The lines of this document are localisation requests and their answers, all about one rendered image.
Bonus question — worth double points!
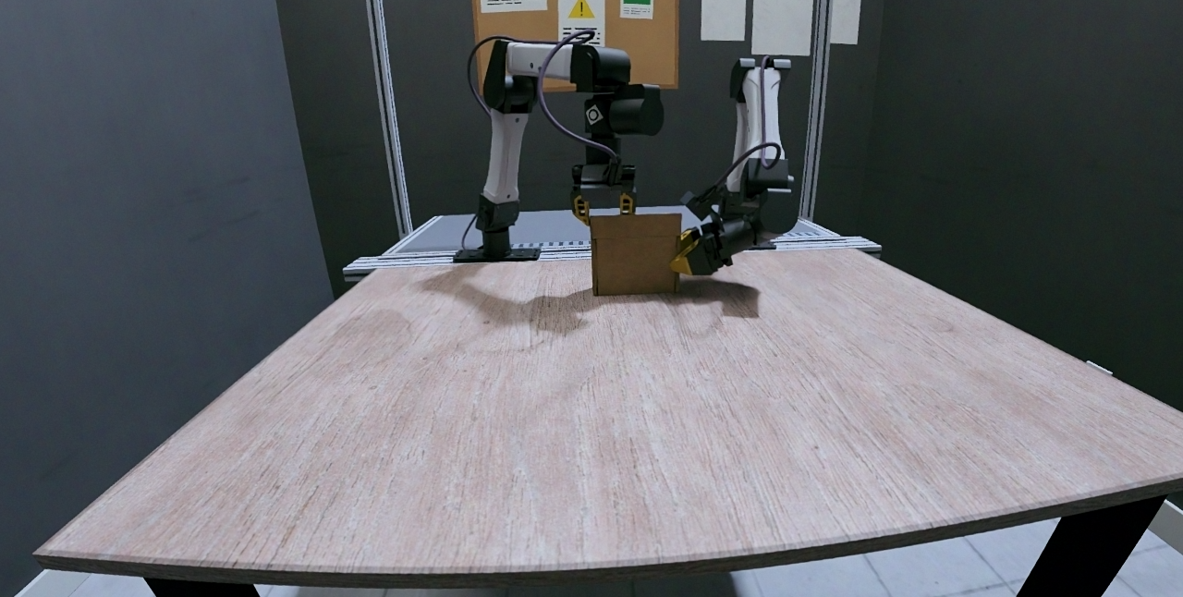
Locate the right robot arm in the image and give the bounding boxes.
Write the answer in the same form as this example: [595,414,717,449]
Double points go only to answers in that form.
[453,40,665,262]

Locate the grey aluminium crossbar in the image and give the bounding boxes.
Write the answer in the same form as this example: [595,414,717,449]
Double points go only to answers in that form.
[343,236,883,283]

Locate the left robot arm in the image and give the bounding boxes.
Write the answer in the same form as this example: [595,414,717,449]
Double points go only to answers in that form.
[680,58,799,249]

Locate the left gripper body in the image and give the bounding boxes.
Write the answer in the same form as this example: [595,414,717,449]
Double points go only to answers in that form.
[681,218,752,275]

